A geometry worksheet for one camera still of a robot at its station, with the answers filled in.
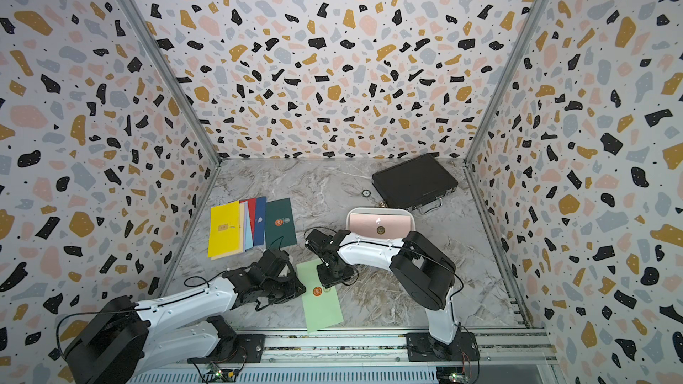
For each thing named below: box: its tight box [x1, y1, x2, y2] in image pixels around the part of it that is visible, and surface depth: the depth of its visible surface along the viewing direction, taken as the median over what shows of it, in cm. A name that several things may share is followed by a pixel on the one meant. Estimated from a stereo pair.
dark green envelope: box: [265, 197, 298, 250], surface depth 102 cm
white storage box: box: [340, 207, 417, 247], surface depth 97 cm
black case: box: [371, 152, 459, 215], surface depth 112 cm
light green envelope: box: [296, 258, 344, 334], surface depth 83 cm
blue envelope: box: [254, 196, 266, 247], surface depth 102 cm
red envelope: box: [240, 198, 258, 247], surface depth 105 cm
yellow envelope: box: [208, 200, 241, 259], surface depth 101 cm
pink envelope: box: [349, 213, 411, 238], surface depth 97 cm
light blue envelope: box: [242, 200, 254, 253], surface depth 100 cm
